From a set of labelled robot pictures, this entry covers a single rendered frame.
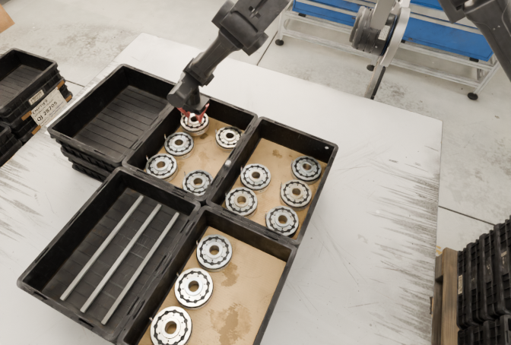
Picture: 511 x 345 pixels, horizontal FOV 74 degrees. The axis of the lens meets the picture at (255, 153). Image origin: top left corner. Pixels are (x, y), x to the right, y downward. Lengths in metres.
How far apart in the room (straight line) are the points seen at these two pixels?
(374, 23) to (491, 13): 0.62
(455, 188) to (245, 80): 1.57
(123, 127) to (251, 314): 0.80
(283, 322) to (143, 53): 1.41
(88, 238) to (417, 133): 1.37
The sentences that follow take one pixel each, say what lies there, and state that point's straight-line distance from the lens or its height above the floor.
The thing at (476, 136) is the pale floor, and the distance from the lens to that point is 2.97.
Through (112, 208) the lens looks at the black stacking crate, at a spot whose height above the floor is 0.83.
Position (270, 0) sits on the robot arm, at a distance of 0.70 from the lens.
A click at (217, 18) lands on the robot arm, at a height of 1.43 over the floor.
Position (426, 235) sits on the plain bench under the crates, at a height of 0.70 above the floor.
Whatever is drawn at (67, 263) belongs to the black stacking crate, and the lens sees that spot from 1.14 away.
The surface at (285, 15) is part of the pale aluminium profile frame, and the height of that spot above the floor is 0.28.
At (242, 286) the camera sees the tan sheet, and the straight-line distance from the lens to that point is 1.02.
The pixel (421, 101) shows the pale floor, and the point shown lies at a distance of 3.01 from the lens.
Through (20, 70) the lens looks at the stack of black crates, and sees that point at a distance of 2.37.
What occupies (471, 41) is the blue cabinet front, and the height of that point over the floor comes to 0.44.
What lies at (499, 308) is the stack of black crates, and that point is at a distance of 1.72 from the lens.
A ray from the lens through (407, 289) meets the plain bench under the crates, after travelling 1.29.
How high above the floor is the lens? 1.81
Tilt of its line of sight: 53 degrees down
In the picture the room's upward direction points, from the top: 6 degrees clockwise
